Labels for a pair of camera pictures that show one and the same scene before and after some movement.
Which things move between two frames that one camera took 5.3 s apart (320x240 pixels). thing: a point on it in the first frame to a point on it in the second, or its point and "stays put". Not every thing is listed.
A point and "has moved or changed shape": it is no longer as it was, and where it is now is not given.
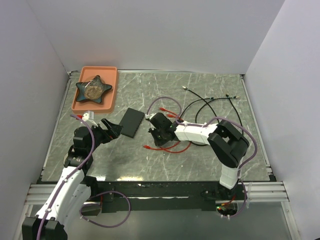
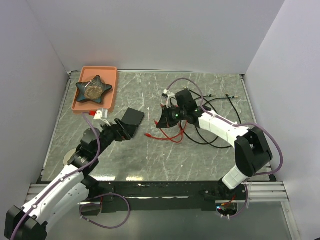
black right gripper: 158,143 to 165,121
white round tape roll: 64,158 stays put
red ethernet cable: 167,149 has moved or changed shape
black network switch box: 131,122 stays put
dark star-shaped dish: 93,89 stays put
